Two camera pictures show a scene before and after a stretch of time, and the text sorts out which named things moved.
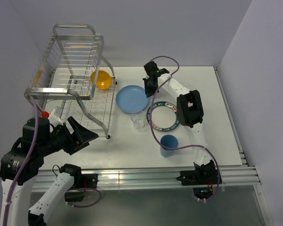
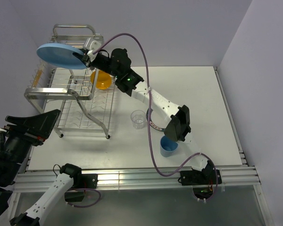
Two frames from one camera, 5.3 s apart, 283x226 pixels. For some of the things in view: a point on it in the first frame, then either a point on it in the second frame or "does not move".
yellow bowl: (104, 80) does not move
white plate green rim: (163, 116) does not move
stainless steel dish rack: (73, 75) does not move
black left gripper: (78, 139) → (37, 127)
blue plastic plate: (131, 99) → (61, 54)
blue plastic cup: (169, 141) does not move
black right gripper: (148, 92) → (83, 58)
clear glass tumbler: (138, 120) does not move
